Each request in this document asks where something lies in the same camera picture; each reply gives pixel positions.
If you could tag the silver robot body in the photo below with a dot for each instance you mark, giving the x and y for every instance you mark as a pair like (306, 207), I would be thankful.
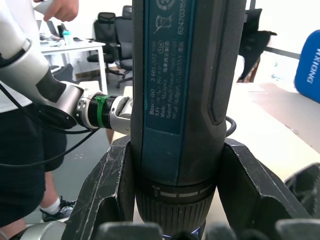
(42, 231)

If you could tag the white handheld device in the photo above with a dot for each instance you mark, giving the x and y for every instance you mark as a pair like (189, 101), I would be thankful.
(43, 7)

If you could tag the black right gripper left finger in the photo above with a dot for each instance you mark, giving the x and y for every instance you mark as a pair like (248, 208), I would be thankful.
(100, 180)

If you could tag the blue chair back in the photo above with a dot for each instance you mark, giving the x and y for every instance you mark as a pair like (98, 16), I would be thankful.
(308, 67)

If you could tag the green zip tie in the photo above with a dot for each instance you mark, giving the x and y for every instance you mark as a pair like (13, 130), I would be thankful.
(101, 112)

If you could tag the black office chair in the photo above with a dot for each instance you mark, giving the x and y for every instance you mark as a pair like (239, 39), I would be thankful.
(105, 37)
(123, 45)

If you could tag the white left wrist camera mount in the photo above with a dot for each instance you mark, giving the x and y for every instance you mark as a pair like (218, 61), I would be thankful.
(121, 112)

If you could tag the white office desk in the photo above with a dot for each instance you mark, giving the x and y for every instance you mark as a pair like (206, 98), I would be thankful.
(75, 48)

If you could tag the person in white shirt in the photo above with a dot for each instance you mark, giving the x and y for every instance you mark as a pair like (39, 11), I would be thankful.
(20, 150)

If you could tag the person's bare hand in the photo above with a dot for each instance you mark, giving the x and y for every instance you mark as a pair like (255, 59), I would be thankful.
(62, 11)

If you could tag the teal-capped drink bottle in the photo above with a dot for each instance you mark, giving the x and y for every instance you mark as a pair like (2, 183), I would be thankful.
(67, 37)

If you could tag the black sneaker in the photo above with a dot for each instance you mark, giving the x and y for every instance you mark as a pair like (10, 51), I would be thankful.
(61, 208)

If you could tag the dark blue-green electric screwdriver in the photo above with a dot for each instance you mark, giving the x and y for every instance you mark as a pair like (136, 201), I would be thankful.
(175, 100)

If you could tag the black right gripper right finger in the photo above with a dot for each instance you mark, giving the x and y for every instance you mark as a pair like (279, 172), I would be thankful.
(252, 185)

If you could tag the black plastic part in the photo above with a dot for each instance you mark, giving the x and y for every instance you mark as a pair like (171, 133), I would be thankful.
(306, 187)

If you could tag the black hanging cloth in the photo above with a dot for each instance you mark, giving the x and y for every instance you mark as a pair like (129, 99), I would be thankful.
(252, 45)

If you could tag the open laptop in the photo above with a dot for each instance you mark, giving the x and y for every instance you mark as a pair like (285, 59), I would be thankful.
(52, 27)

